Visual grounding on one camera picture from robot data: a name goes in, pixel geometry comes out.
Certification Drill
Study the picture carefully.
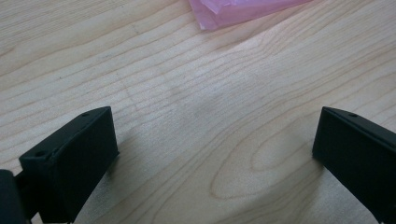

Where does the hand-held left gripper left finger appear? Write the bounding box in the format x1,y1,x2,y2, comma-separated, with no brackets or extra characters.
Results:
18,105,120,224

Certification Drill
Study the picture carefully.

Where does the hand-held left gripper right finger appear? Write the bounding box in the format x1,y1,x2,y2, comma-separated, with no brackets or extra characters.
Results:
312,105,396,224

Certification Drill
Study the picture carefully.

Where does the pink plastic bag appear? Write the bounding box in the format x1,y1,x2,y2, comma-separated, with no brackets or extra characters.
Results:
187,0,312,31

